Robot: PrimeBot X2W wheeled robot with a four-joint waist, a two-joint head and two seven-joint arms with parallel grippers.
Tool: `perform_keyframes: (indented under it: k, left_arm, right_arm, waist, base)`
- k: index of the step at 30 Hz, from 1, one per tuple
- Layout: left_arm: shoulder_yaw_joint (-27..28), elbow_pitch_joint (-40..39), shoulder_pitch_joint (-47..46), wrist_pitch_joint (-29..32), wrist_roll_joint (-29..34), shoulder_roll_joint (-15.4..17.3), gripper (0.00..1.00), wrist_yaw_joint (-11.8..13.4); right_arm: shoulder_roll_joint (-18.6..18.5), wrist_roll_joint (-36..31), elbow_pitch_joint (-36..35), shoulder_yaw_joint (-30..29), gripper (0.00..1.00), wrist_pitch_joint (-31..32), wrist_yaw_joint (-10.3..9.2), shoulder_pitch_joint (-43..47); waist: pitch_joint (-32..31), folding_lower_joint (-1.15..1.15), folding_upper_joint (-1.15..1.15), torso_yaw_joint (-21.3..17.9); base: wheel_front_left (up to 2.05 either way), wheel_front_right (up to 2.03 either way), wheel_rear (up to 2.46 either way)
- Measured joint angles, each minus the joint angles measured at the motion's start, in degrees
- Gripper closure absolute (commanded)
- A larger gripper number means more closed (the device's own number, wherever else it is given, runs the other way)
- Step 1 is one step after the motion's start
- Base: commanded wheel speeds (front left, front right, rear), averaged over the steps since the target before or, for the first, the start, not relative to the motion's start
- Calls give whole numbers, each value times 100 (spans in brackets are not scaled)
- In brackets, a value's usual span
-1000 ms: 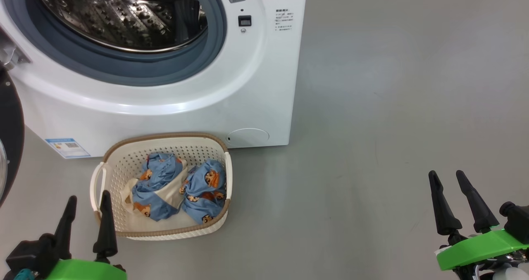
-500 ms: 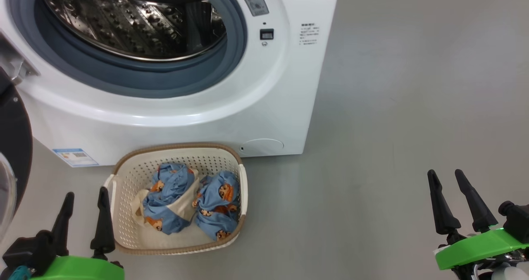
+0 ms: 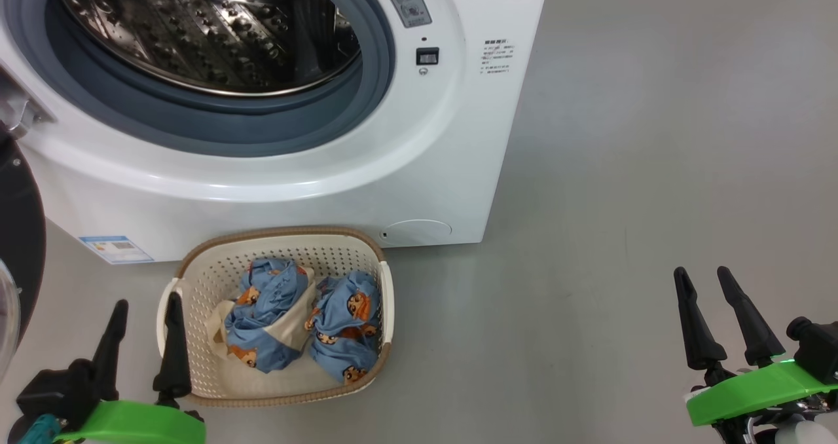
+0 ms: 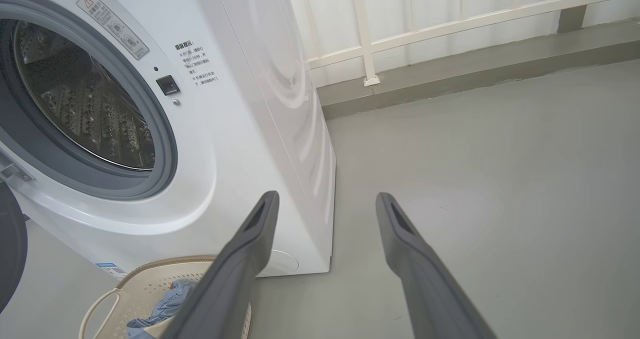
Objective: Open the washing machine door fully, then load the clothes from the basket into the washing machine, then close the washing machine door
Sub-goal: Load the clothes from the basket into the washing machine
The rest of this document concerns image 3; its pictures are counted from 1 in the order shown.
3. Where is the cream perforated laundry basket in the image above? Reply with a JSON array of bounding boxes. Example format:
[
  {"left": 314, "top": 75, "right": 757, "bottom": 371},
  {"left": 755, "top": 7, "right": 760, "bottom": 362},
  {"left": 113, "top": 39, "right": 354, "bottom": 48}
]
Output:
[{"left": 156, "top": 227, "right": 395, "bottom": 408}]

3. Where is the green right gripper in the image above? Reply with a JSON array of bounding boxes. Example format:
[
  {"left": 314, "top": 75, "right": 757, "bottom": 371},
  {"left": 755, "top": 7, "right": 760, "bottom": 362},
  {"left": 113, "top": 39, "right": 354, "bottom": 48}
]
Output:
[{"left": 674, "top": 266, "right": 838, "bottom": 428}]

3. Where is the round white filter cover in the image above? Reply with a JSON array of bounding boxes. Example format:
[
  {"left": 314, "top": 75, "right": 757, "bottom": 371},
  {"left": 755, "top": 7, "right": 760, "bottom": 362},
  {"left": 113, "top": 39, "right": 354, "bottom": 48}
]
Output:
[{"left": 380, "top": 219, "right": 452, "bottom": 246}]

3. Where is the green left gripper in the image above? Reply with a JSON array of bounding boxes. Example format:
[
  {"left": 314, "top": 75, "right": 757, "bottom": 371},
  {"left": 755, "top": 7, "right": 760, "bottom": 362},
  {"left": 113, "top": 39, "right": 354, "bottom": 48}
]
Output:
[{"left": 56, "top": 292, "right": 206, "bottom": 444}]

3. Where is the black round washer door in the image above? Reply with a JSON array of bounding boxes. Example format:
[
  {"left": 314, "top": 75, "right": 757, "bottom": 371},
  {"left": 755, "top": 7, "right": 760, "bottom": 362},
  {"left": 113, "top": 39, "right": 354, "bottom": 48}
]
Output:
[{"left": 0, "top": 130, "right": 46, "bottom": 379}]

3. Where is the teal left camera plug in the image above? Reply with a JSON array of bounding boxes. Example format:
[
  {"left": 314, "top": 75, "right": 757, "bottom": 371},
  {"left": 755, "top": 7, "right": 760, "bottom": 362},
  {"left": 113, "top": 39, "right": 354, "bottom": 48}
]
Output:
[{"left": 18, "top": 414, "right": 63, "bottom": 444}]

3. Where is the blue cartoon print garment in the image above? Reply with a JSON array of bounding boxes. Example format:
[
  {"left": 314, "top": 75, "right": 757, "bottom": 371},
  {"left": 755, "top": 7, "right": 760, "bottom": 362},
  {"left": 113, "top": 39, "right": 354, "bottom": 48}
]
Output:
[{"left": 304, "top": 271, "right": 382, "bottom": 384}]

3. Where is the metal door hinge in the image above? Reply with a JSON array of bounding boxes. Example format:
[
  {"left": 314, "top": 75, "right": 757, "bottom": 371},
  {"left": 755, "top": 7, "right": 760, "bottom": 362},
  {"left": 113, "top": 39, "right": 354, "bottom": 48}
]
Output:
[{"left": 0, "top": 84, "right": 56, "bottom": 138}]

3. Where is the white front-load washing machine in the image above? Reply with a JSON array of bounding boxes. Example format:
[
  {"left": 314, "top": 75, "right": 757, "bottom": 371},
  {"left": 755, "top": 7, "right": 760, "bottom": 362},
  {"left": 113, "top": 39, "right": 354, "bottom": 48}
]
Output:
[{"left": 0, "top": 0, "right": 552, "bottom": 265}]

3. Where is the blue and cream cartoon garment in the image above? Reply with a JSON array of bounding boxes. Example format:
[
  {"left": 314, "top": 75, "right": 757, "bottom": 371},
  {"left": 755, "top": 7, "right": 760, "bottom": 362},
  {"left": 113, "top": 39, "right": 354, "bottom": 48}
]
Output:
[{"left": 208, "top": 258, "right": 316, "bottom": 374}]

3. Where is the blue energy label sticker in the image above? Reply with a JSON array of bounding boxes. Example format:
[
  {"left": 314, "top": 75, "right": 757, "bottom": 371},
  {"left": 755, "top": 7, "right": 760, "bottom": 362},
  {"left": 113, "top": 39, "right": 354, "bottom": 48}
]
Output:
[{"left": 79, "top": 236, "right": 155, "bottom": 265}]

